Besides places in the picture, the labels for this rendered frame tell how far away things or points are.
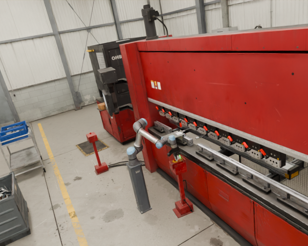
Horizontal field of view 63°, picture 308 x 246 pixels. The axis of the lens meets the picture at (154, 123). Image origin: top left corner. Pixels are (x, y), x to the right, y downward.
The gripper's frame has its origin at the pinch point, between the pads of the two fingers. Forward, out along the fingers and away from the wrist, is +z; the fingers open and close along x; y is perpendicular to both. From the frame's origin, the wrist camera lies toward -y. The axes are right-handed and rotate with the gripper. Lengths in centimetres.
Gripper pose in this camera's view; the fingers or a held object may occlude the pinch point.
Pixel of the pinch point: (176, 160)
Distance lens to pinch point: 327.6
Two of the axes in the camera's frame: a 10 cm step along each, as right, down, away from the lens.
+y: 9.1, -3.5, 2.3
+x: -3.4, -2.8, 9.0
